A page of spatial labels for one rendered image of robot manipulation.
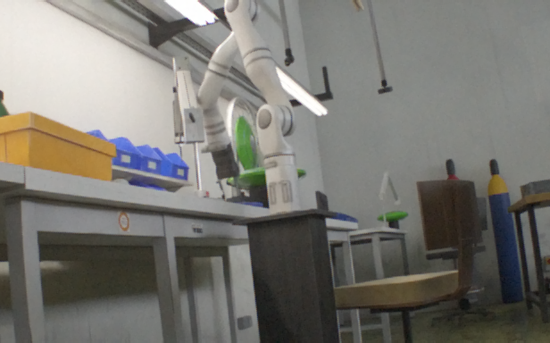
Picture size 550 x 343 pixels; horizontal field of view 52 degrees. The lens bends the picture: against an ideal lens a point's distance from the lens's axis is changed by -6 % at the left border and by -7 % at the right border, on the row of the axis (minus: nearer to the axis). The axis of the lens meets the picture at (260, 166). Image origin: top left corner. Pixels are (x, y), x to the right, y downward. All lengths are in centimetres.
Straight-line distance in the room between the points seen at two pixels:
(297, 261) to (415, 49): 572
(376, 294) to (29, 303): 109
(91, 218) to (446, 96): 601
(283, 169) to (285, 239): 21
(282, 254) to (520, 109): 555
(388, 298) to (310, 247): 33
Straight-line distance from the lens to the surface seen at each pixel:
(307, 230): 161
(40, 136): 114
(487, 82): 702
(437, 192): 176
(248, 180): 221
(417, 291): 176
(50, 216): 115
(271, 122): 171
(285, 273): 163
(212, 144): 198
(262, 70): 181
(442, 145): 688
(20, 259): 108
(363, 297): 186
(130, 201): 129
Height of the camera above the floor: 71
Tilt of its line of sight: 10 degrees up
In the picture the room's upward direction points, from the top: 7 degrees counter-clockwise
